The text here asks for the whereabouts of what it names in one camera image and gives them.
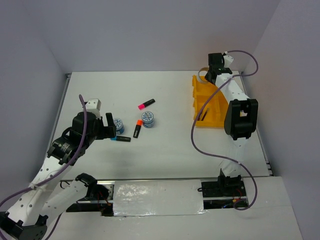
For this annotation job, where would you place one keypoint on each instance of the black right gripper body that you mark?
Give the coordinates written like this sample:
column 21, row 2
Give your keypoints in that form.
column 207, row 75

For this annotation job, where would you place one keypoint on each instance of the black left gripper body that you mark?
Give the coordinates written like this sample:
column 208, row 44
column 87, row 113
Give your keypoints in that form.
column 99, row 132

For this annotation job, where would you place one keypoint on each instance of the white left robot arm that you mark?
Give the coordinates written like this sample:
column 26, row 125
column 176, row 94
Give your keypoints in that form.
column 36, row 207

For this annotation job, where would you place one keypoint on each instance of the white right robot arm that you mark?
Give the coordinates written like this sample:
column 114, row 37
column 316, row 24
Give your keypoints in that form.
column 241, row 115

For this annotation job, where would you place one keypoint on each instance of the blue paint jar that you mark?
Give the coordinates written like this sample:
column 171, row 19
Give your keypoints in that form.
column 148, row 119
column 119, row 126

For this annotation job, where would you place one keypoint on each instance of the blue highlighter marker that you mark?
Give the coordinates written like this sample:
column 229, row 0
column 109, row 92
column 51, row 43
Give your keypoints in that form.
column 121, row 138

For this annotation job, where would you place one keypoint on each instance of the orange highlighter marker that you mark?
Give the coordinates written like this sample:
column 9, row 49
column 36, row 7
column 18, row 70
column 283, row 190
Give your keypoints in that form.
column 137, row 129

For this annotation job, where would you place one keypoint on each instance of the pink highlighter marker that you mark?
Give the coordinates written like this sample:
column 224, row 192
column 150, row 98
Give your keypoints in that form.
column 146, row 104

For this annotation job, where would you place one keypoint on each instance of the yellow compartment tray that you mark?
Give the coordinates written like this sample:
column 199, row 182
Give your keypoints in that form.
column 218, row 105

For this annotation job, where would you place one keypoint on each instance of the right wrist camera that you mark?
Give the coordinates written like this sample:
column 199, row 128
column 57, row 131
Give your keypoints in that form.
column 228, row 59

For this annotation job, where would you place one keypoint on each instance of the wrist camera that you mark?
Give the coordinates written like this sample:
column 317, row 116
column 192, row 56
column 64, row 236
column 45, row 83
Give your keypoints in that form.
column 94, row 106
column 228, row 59

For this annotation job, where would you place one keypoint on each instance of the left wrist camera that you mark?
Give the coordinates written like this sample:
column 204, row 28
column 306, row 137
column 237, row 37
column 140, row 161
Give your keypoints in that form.
column 94, row 106

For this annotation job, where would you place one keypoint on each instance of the left table aluminium rail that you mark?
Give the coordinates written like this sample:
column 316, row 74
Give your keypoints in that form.
column 67, row 80

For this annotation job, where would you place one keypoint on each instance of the table aluminium rail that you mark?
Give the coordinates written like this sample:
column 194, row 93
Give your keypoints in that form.
column 67, row 80
column 255, row 158

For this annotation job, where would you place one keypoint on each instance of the right table aluminium rail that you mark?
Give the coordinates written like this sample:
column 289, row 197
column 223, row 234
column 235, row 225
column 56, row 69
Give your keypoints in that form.
column 255, row 158

